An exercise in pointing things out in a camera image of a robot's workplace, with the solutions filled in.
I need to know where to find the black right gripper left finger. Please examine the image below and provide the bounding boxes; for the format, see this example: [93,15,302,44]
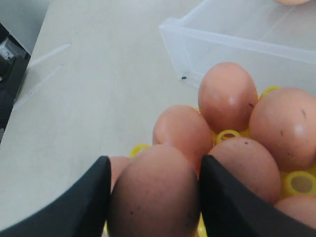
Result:
[0,156,111,237]

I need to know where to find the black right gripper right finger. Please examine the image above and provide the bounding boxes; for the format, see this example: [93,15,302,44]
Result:
[199,155,316,237]

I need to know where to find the brown egg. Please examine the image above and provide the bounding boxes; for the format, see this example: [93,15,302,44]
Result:
[249,87,316,172]
[109,156,131,190]
[152,105,213,176]
[274,0,309,6]
[275,195,316,229]
[198,62,259,133]
[107,145,200,237]
[209,137,281,204]

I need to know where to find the yellow plastic egg tray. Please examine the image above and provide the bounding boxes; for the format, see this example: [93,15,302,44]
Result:
[103,85,316,237]

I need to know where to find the clear plastic bin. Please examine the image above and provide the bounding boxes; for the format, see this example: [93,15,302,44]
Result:
[159,0,316,93]

